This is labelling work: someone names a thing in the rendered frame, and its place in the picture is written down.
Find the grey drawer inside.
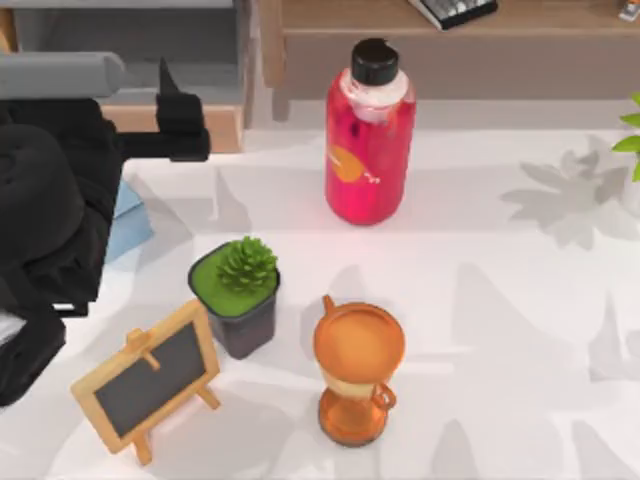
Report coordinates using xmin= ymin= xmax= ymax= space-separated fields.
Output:
xmin=115 ymin=60 xmax=247 ymax=107

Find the pale wooden drawer front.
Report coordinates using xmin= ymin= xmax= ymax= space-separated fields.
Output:
xmin=101 ymin=103 xmax=246 ymax=153

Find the light blue flat object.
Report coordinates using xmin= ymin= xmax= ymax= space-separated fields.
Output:
xmin=103 ymin=178 xmax=155 ymax=267

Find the pale grey rounded box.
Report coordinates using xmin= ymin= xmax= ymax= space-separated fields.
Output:
xmin=0 ymin=51 xmax=127 ymax=100

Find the green plant in dark pot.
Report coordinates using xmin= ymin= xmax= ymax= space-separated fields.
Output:
xmin=187 ymin=236 xmax=282 ymax=361

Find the red bottle with black cap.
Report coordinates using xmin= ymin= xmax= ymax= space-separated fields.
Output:
xmin=324 ymin=37 xmax=417 ymax=227

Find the wooden framed blackboard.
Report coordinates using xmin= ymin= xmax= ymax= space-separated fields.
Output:
xmin=70 ymin=298 xmax=222 ymax=467

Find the orange trophy cup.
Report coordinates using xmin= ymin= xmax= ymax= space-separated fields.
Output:
xmin=312 ymin=294 xmax=407 ymax=448

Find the wooden open shelf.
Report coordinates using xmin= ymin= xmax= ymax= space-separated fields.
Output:
xmin=258 ymin=0 xmax=640 ymax=123

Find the black and white keyboard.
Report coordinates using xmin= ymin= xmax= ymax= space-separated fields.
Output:
xmin=406 ymin=0 xmax=500 ymax=32

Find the green plant in white pot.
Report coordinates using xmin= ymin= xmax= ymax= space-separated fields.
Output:
xmin=611 ymin=91 xmax=640 ymax=217

